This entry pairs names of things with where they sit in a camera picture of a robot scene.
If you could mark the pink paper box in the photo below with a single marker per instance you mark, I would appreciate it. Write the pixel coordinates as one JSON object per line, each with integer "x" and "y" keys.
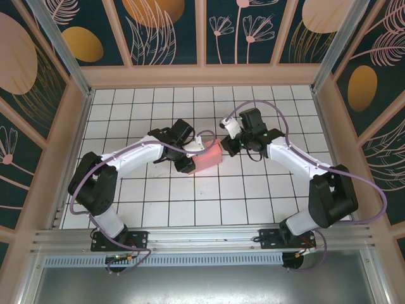
{"x": 209, "y": 156}

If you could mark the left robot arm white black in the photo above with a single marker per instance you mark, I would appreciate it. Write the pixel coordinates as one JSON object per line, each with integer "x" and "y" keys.
{"x": 139, "y": 153}

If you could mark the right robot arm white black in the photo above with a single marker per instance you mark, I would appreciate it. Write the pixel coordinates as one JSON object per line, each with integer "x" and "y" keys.
{"x": 297, "y": 158}

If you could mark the dark panel with pink flowers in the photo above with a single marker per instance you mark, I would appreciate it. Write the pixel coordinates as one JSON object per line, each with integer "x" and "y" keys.
{"x": 240, "y": 31}

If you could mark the dark panel orange oval fern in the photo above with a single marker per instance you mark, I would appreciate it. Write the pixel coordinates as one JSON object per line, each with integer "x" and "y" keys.
{"x": 364, "y": 85}

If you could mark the dark panel orange disc leaves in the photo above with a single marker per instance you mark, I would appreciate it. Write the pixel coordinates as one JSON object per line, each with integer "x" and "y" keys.
{"x": 152, "y": 12}

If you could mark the grey metal sheet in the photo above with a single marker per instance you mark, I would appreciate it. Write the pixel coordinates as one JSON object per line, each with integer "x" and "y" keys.
{"x": 202, "y": 288}

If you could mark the dark panel with orange oval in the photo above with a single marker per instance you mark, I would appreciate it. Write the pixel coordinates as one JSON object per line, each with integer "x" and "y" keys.
{"x": 82, "y": 44}

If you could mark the dark panel pink fern leaves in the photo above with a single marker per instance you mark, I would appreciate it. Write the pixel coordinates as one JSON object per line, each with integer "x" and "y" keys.
{"x": 389, "y": 158}

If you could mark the dark panel single pink flower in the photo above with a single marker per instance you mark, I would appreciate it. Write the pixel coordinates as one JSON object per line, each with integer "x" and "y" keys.
{"x": 12, "y": 158}

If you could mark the dark panel large pale disc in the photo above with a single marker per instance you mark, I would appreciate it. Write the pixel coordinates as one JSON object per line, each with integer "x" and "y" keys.
{"x": 19, "y": 63}

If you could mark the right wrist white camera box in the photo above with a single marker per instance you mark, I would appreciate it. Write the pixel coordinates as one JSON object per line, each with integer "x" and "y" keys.
{"x": 232, "y": 126}

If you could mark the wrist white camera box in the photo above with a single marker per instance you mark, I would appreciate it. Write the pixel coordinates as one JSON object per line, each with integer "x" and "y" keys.
{"x": 232, "y": 126}
{"x": 196, "y": 146}

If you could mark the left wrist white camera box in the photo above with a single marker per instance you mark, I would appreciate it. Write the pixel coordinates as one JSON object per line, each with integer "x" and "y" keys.
{"x": 196, "y": 146}

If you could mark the aluminium mounting rail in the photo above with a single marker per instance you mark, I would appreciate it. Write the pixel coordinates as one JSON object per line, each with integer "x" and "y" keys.
{"x": 202, "y": 236}

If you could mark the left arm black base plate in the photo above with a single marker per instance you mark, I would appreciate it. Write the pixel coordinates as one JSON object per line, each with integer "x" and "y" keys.
{"x": 139, "y": 240}

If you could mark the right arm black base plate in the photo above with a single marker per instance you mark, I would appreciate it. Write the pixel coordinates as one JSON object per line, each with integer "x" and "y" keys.
{"x": 269, "y": 239}

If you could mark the aluminium frame post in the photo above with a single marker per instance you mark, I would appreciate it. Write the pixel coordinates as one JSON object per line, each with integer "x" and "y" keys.
{"x": 335, "y": 44}
{"x": 60, "y": 47}

